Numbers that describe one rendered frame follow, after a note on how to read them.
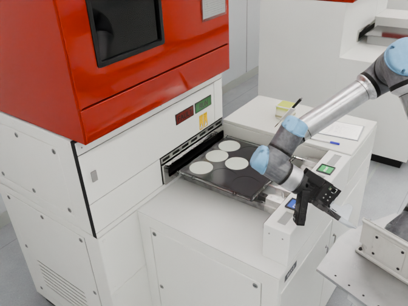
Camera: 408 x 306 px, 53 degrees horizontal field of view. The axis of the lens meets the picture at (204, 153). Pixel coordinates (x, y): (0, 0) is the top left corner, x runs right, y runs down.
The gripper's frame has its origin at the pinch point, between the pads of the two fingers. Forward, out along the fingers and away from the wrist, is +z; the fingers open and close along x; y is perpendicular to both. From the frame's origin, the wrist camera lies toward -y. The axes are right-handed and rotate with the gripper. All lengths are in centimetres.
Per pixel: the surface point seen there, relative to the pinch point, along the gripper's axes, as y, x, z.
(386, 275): -7.5, -1.2, 21.1
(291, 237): -13.7, 2.0, -10.2
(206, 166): -17, 51, -37
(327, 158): 13.6, 39.9, -0.1
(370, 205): 4, 152, 92
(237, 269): -34.9, 11.5, -15.0
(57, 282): -105, 65, -64
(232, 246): -30.2, 15.4, -19.6
